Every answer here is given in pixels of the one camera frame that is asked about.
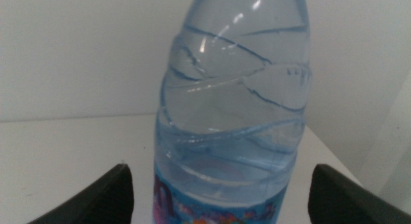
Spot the clear water bottle blue cap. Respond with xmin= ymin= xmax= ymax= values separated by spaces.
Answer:
xmin=152 ymin=0 xmax=313 ymax=224

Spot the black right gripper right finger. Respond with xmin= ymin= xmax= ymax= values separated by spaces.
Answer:
xmin=307 ymin=163 xmax=411 ymax=224

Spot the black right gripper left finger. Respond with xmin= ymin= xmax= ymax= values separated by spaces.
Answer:
xmin=27 ymin=163 xmax=135 ymax=224

